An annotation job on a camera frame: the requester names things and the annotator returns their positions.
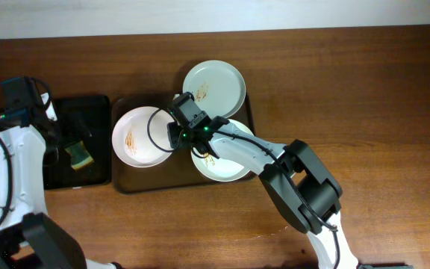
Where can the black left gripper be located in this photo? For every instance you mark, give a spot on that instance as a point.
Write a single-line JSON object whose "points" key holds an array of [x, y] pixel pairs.
{"points": [[56, 135]]}

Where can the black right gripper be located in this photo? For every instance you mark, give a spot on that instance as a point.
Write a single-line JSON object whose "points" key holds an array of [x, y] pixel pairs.
{"points": [[174, 136]]}

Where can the yellow green sponge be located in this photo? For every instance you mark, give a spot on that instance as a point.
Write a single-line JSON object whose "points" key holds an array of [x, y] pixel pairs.
{"points": [[79, 156]]}

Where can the pale green plate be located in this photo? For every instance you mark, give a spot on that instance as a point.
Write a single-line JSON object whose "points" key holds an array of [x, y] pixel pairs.
{"points": [[218, 169]]}

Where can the light green top plate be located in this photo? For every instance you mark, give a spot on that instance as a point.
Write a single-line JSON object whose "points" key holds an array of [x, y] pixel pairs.
{"points": [[218, 88]]}

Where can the pink white plate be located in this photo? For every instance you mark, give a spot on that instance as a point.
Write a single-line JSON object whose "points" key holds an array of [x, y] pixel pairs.
{"points": [[131, 142]]}

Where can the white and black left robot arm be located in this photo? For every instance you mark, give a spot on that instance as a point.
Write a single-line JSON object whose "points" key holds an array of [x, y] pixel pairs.
{"points": [[29, 238]]}

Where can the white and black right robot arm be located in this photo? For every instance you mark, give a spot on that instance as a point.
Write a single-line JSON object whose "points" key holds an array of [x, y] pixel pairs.
{"points": [[302, 189]]}

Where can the large brown tray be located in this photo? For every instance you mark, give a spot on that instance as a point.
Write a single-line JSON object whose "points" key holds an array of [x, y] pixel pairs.
{"points": [[178, 171]]}

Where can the small black tray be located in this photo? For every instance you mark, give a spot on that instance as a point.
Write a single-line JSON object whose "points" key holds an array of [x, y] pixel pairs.
{"points": [[95, 113]]}

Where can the dark object at bottom edge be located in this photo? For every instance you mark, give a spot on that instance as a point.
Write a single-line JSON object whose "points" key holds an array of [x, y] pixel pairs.
{"points": [[386, 266]]}

